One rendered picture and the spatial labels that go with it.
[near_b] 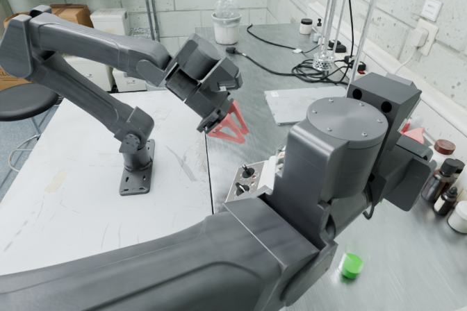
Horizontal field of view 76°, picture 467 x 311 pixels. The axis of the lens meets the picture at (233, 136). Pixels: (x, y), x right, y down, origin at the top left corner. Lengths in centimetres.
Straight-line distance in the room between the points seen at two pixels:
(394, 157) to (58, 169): 78
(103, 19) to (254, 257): 260
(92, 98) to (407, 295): 71
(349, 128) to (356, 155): 2
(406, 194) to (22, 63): 67
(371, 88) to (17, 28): 59
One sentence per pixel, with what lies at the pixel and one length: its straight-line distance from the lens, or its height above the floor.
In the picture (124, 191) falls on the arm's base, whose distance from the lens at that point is 76.
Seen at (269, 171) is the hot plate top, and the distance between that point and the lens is 65.
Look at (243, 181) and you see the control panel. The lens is 69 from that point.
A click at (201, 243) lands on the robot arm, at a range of 19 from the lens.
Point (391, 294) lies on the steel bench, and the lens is 66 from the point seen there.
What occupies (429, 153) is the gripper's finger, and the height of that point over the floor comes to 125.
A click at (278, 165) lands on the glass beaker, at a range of 59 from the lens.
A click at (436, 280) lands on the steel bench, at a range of 71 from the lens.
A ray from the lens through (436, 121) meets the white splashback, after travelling 101.
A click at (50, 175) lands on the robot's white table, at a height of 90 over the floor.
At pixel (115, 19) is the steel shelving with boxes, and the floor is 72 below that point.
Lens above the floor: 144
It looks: 38 degrees down
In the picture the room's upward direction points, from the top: straight up
